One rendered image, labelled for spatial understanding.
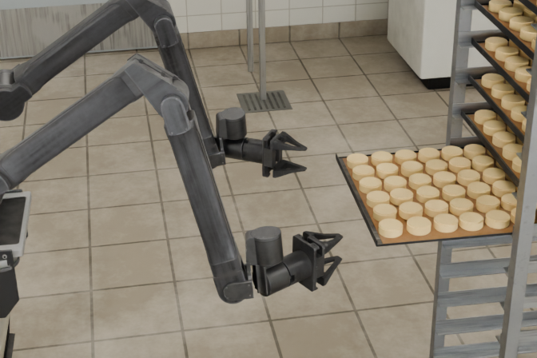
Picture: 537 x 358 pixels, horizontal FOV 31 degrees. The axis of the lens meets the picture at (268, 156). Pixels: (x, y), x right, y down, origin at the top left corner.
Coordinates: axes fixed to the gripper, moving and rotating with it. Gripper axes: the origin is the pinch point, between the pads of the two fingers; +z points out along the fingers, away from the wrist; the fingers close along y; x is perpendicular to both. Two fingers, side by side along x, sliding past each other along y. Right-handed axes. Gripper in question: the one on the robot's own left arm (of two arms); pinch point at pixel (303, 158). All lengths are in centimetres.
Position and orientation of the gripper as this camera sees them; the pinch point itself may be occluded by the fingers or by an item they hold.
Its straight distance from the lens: 232.6
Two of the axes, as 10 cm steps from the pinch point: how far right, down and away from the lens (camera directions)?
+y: 0.0, -9.0, -4.4
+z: 9.3, 1.6, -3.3
